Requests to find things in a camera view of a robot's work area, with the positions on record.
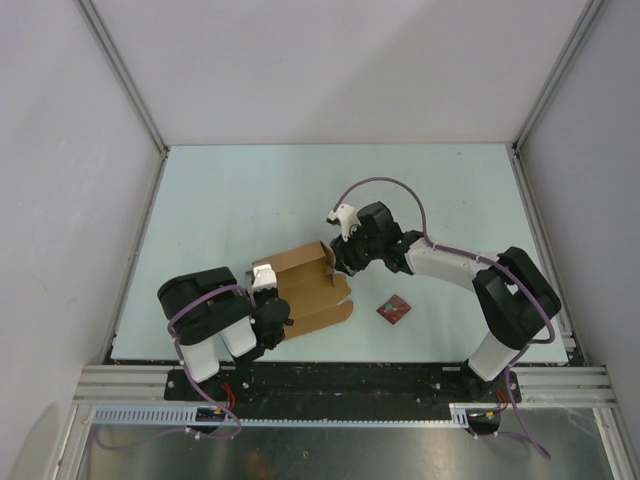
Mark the brown cardboard paper box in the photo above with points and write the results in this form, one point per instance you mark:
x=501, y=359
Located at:
x=318, y=297

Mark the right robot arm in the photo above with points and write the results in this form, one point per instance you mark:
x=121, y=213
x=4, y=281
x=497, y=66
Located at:
x=517, y=301

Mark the small red packet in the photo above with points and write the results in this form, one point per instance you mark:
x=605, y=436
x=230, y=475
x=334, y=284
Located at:
x=394, y=309

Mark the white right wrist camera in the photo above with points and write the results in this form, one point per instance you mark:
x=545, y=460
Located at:
x=345, y=217

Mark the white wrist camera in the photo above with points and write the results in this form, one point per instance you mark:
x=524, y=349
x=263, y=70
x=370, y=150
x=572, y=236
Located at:
x=345, y=217
x=263, y=277

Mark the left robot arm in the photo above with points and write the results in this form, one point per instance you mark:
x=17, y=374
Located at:
x=205, y=305

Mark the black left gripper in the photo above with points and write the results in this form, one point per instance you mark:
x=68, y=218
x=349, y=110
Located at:
x=273, y=291

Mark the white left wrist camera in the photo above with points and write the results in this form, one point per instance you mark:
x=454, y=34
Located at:
x=263, y=277

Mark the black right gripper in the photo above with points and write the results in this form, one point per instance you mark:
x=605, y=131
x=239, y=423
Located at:
x=342, y=251

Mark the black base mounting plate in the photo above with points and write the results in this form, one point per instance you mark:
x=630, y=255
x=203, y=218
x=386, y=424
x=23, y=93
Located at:
x=437, y=381

